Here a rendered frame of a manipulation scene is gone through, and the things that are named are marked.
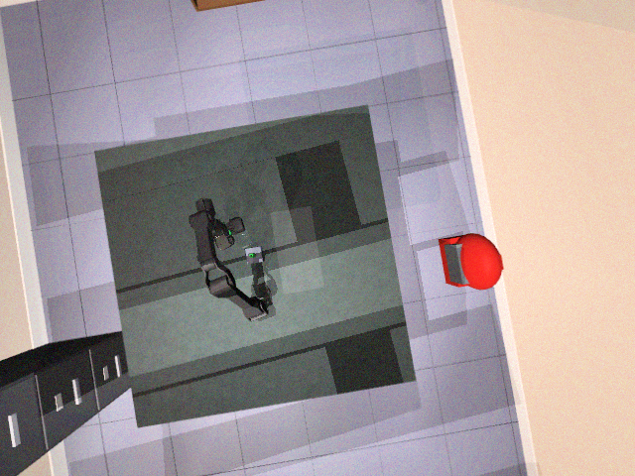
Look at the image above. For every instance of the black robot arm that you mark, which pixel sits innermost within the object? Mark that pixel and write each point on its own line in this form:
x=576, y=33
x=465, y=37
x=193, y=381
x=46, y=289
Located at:
x=205, y=225

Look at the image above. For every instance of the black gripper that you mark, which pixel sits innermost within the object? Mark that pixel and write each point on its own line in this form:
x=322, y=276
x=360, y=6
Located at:
x=235, y=226

